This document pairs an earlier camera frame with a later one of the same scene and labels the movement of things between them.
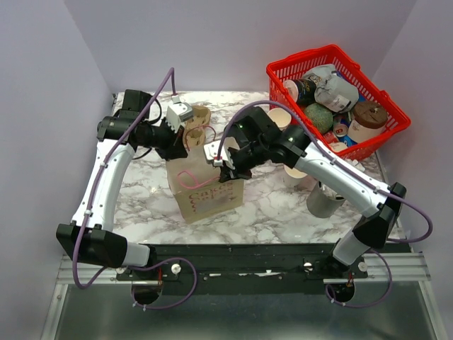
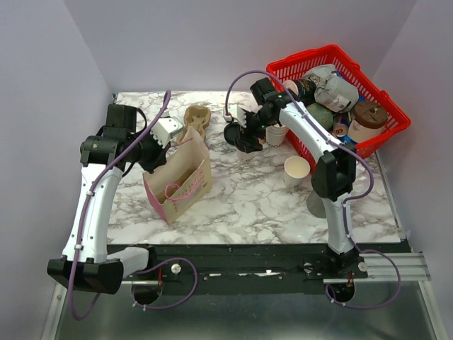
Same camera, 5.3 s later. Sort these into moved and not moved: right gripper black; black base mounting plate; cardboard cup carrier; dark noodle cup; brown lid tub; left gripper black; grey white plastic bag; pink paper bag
Moved: right gripper black; left gripper black; pink paper bag
Not moved: cardboard cup carrier; grey white plastic bag; dark noodle cup; brown lid tub; black base mounting plate
